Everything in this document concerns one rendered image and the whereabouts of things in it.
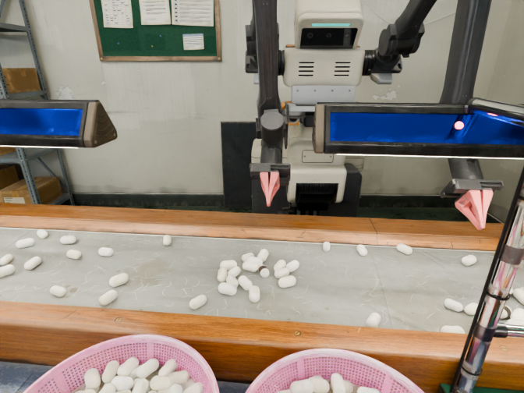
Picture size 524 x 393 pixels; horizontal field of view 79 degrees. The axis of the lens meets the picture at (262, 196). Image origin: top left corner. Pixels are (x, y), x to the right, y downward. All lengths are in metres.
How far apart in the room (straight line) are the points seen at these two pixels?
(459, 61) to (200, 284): 0.73
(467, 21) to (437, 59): 2.04
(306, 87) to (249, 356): 0.88
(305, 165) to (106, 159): 2.11
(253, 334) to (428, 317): 0.32
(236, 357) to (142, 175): 2.50
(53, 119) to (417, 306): 0.72
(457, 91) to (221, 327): 0.70
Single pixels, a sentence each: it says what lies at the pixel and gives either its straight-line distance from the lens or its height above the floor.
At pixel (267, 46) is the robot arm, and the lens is 0.79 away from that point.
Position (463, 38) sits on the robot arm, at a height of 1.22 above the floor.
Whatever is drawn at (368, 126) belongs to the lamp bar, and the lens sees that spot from 0.50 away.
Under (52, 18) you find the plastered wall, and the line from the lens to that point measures 3.05.
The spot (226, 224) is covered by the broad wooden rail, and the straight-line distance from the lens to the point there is 0.87.
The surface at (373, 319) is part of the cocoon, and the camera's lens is 0.61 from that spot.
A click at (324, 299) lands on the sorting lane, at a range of 0.66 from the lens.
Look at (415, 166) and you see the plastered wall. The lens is 2.99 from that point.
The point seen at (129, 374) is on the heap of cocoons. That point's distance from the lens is 0.58.
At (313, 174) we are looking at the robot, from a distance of 1.22.
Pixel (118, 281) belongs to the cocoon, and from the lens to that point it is 0.73.
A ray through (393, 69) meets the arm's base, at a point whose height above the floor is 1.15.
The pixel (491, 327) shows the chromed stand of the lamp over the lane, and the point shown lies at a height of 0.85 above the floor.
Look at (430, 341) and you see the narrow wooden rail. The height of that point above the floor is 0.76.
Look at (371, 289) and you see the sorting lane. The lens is 0.71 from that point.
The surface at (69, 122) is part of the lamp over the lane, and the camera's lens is 0.61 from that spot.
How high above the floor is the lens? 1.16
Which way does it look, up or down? 22 degrees down
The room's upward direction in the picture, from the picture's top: straight up
